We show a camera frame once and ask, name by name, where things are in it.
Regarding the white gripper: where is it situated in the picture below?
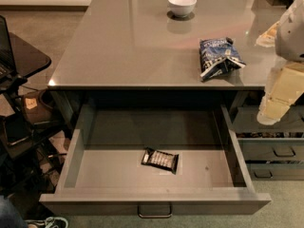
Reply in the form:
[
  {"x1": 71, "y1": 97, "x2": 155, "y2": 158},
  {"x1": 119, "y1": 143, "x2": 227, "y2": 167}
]
[{"x1": 256, "y1": 22, "x2": 304, "y2": 125}]

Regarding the black laptop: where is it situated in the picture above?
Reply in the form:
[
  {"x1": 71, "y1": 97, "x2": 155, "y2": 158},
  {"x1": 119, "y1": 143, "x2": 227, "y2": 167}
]
[{"x1": 0, "y1": 15, "x2": 16, "y2": 79}]

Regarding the open grey top drawer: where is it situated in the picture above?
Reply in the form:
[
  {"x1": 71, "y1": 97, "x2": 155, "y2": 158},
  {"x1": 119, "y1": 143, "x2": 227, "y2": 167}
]
[{"x1": 40, "y1": 105, "x2": 271, "y2": 219}]

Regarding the blue chip bag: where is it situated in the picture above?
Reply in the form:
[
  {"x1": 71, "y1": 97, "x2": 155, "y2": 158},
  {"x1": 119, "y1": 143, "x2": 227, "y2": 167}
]
[{"x1": 199, "y1": 37, "x2": 246, "y2": 81}]

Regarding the black rxbar chocolate wrapper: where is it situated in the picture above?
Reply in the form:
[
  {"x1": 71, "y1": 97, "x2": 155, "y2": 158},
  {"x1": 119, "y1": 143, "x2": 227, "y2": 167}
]
[{"x1": 142, "y1": 147, "x2": 179, "y2": 174}]

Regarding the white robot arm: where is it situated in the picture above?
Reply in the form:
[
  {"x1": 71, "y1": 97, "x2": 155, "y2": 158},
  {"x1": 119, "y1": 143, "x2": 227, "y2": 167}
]
[{"x1": 256, "y1": 0, "x2": 304, "y2": 125}]

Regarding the white ceramic bowl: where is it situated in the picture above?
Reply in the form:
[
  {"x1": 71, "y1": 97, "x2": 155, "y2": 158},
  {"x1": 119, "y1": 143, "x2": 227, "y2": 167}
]
[{"x1": 168, "y1": 0, "x2": 197, "y2": 17}]

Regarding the person's blue jeans leg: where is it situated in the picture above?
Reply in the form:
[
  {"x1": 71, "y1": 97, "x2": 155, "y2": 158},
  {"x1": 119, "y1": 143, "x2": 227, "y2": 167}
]
[{"x1": 0, "y1": 196, "x2": 28, "y2": 228}]

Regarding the black and white sneaker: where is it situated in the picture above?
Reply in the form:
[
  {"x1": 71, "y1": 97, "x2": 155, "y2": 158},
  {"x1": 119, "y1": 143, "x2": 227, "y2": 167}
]
[{"x1": 27, "y1": 217, "x2": 68, "y2": 228}]

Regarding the metal drawer handle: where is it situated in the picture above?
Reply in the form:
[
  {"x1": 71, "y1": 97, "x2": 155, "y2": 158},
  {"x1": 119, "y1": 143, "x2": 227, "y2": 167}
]
[{"x1": 137, "y1": 204, "x2": 173, "y2": 219}]

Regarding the grey middle right drawer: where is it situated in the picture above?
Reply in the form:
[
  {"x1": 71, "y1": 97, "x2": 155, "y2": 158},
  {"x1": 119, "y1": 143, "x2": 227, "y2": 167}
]
[{"x1": 232, "y1": 105, "x2": 304, "y2": 162}]

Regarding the grey lower right drawer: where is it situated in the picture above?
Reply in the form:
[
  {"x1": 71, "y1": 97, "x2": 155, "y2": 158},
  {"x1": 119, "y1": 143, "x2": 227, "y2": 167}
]
[{"x1": 247, "y1": 163, "x2": 304, "y2": 181}]

